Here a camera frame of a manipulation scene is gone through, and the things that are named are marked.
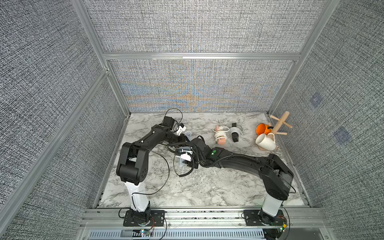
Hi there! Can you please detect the light blue power strip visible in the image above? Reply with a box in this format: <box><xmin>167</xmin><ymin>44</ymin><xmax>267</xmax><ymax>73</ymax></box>
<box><xmin>177</xmin><ymin>145</ymin><xmax>193</xmax><ymax>167</ymax></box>

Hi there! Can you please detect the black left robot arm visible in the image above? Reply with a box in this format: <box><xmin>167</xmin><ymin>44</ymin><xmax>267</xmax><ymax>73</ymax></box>
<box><xmin>116</xmin><ymin>117</ymin><xmax>186</xmax><ymax>216</ymax></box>

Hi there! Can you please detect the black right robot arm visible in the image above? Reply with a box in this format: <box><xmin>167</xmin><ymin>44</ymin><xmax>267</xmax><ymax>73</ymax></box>
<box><xmin>191</xmin><ymin>138</ymin><xmax>294</xmax><ymax>218</ymax></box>

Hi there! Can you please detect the white mug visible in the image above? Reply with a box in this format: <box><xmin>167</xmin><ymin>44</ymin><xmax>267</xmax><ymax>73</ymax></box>
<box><xmin>256</xmin><ymin>133</ymin><xmax>277</xmax><ymax>151</ymax></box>

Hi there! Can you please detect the orange mug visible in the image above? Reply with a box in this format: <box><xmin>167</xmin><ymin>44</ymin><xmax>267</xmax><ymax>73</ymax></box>
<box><xmin>256</xmin><ymin>123</ymin><xmax>273</xmax><ymax>136</ymax></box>

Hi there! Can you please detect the wooden mug tree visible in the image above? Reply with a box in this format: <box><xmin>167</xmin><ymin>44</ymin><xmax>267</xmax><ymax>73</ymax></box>
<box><xmin>270</xmin><ymin>111</ymin><xmax>293</xmax><ymax>135</ymax></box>

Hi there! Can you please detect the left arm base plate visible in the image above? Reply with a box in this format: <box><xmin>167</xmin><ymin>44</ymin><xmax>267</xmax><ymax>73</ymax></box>
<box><xmin>123</xmin><ymin>209</ymin><xmax>166</xmax><ymax>228</ymax></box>

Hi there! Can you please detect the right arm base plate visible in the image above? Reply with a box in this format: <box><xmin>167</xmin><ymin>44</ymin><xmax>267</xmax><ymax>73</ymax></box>
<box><xmin>243</xmin><ymin>209</ymin><xmax>287</xmax><ymax>228</ymax></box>

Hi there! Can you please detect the aluminium front rail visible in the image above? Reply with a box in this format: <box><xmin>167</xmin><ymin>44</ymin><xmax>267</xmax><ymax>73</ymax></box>
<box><xmin>76</xmin><ymin>207</ymin><xmax>336</xmax><ymax>240</ymax></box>

